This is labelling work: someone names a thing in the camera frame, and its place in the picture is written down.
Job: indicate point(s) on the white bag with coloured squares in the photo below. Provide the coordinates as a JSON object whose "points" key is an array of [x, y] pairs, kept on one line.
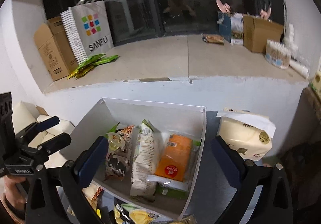
{"points": [[95, 28]]}

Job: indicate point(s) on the open cardboard box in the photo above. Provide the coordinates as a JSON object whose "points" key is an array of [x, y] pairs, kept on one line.
{"points": [[260, 35]]}

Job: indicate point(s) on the clear jelly cup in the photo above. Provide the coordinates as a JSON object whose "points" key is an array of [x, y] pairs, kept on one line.
{"points": [[115, 140]]}

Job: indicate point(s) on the cream tissue pack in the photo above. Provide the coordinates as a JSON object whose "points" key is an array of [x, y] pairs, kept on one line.
{"points": [[240, 133]]}

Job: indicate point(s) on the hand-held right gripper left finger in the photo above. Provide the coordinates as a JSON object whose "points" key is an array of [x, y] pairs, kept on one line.
{"points": [[91, 161]]}

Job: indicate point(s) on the dotted paper bag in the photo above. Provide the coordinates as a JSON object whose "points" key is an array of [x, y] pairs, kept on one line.
{"points": [[72, 35]]}

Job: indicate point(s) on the white box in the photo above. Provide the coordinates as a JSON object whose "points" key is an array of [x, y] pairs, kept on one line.
{"points": [[155, 113]]}

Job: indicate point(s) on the blue printed box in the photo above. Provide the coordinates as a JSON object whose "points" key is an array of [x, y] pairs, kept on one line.
{"points": [[229, 27]]}

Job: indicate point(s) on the pile of green packets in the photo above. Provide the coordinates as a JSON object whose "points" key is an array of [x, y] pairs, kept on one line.
{"points": [[92, 62]]}

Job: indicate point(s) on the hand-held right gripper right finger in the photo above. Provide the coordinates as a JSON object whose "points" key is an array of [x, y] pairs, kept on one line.
{"points": [[227, 161]]}

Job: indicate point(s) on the beige snack packet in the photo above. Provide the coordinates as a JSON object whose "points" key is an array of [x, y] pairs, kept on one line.
{"points": [[91, 192]]}

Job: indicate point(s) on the orange snack packet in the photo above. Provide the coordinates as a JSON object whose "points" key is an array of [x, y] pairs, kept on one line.
{"points": [[173, 158]]}

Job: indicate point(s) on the long white snack packet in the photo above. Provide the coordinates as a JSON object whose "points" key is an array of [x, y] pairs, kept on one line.
{"points": [[145, 156]]}

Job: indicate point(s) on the yellow chips packet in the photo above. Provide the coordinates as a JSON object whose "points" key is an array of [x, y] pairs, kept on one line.
{"points": [[136, 215]]}

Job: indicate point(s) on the pink slipper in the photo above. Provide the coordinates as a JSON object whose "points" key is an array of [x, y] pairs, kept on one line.
{"points": [[222, 5], [265, 14]]}

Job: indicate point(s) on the tall cardboard box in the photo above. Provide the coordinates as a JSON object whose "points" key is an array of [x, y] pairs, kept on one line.
{"points": [[54, 51]]}

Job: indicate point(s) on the cow print snack packet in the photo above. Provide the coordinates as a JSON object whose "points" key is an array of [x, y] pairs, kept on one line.
{"points": [[117, 163]]}

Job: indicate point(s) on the brown snack packet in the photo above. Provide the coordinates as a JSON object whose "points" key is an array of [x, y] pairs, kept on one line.
{"points": [[213, 38]]}

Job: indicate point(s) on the white paper roll pack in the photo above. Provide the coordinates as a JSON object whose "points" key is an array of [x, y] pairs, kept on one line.
{"points": [[23, 116]]}

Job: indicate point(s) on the person's left hand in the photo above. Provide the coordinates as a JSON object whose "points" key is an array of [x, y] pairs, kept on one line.
{"points": [[12, 187]]}

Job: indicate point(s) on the stack of white paper cups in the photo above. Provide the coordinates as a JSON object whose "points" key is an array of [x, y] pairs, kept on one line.
{"points": [[299, 68], [291, 38]]}

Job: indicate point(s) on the yellow green box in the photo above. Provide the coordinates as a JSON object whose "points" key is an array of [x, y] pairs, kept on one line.
{"points": [[317, 84]]}

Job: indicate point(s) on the dark window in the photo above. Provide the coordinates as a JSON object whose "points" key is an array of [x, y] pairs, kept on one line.
{"points": [[140, 0]]}

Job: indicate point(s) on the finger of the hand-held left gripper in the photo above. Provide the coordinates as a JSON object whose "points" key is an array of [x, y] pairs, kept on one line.
{"points": [[47, 123], [56, 141]]}

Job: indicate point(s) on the cotton swab box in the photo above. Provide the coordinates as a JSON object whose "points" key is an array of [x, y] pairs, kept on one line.
{"points": [[277, 54]]}

